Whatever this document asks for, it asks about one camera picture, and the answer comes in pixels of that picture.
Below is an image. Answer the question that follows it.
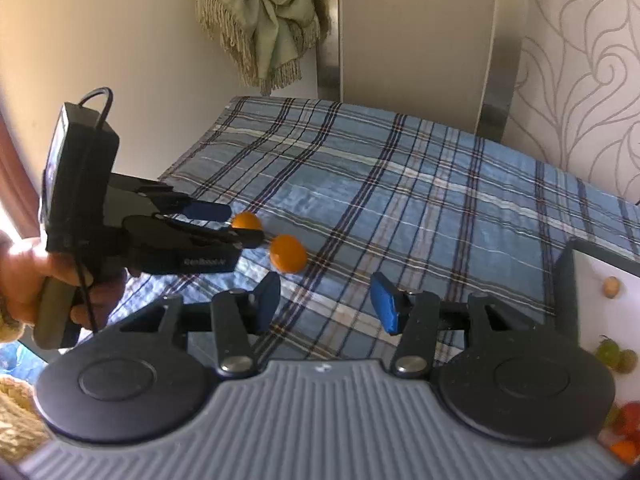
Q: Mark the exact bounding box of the yellow-orange oval fruit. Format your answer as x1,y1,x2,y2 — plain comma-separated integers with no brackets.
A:
269,234,307,274

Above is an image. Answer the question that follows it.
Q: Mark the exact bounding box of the large green fruit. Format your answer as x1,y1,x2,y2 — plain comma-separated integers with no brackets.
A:
594,337,620,370

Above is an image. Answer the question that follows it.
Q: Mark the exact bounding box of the small orange-brown fruit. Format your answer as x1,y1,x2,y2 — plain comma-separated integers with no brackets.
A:
602,276,622,299

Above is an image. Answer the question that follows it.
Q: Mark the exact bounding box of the brown kiwi fruit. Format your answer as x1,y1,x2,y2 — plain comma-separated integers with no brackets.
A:
616,349,639,375

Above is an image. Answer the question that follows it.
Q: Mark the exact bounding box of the red apple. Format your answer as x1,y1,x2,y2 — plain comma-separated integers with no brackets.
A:
612,401,640,437

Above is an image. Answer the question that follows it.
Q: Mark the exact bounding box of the orange mandarin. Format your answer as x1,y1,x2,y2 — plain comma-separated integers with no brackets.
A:
608,439,640,466

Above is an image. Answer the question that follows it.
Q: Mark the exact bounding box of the person's left hand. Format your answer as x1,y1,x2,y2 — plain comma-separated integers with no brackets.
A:
1,232,127,344

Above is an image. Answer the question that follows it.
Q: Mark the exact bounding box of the blue plaid tablecloth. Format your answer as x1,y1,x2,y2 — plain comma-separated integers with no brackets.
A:
89,95,640,366

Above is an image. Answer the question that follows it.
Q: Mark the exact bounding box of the dark box white inside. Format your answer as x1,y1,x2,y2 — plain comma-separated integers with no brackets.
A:
553,240,639,448

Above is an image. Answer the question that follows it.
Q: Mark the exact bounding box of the green fringed curtain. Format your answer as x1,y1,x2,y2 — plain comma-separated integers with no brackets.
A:
195,0,321,96

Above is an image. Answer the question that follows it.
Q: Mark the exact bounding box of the silver framed panel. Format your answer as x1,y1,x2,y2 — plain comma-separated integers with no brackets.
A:
316,0,528,142

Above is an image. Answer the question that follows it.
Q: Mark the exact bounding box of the black camera box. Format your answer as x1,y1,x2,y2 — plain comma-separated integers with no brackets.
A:
39,87,119,254

